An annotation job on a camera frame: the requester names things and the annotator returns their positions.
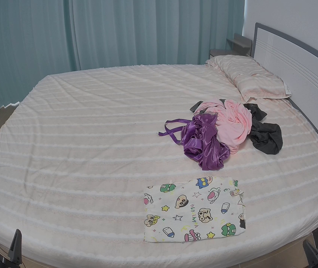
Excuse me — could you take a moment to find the white printed pyjama top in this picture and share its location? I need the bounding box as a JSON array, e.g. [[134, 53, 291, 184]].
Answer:
[[143, 176, 247, 244]]

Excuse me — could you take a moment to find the bed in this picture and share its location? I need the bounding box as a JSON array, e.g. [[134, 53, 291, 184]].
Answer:
[[0, 23, 318, 268]]

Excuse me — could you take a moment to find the black garment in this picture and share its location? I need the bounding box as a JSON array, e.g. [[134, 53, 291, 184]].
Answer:
[[243, 103, 284, 156]]

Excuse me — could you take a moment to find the pink garment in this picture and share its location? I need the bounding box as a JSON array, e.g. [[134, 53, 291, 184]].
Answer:
[[190, 99, 253, 155]]

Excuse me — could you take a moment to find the purple satin garment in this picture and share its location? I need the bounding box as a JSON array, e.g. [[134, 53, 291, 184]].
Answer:
[[158, 113, 231, 171]]

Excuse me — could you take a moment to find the blue-green curtain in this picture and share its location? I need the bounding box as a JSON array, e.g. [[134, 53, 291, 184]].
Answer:
[[0, 0, 82, 109], [64, 0, 246, 66]]

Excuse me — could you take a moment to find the grey bedside table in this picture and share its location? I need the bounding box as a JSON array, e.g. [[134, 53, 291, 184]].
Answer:
[[209, 33, 253, 58]]

